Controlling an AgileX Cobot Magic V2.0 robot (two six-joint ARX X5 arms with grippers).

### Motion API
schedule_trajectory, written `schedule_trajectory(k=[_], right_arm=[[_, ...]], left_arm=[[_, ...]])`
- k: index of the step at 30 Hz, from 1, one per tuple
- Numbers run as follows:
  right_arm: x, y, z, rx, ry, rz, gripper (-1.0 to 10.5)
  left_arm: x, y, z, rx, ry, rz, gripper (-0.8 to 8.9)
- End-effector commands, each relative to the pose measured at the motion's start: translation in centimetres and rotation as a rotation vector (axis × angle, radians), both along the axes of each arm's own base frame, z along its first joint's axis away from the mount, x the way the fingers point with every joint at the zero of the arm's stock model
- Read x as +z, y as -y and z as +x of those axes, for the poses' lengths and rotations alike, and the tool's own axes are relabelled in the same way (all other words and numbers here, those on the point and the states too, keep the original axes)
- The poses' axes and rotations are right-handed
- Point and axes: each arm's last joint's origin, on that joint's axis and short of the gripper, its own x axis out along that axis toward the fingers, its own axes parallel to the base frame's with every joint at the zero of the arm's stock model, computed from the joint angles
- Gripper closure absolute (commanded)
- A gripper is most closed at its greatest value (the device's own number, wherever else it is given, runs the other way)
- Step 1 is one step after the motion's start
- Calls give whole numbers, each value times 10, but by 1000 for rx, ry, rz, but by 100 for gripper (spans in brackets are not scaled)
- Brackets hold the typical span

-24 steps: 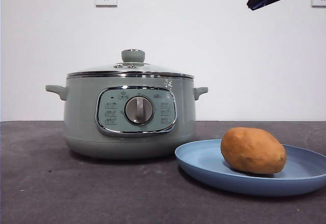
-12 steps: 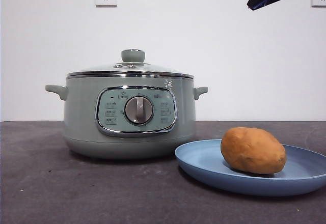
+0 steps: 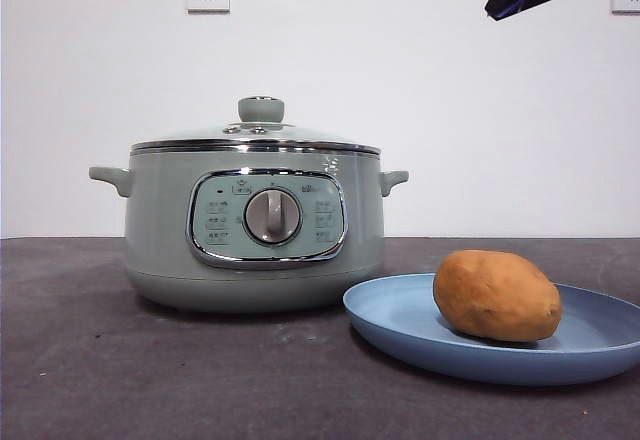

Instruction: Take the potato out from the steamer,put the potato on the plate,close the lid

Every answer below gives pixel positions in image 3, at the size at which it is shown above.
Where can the glass lid with green knob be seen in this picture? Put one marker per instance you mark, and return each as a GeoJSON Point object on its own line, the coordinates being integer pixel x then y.
{"type": "Point", "coordinates": [260, 110]}

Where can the pale green electric steamer pot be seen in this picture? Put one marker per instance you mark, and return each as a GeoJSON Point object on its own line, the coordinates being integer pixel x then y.
{"type": "Point", "coordinates": [160, 240]}

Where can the blue round plate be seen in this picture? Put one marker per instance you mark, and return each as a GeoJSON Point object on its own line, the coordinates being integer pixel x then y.
{"type": "Point", "coordinates": [390, 320]}

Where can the brown potato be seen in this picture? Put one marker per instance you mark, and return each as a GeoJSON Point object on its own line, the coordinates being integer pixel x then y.
{"type": "Point", "coordinates": [495, 295]}

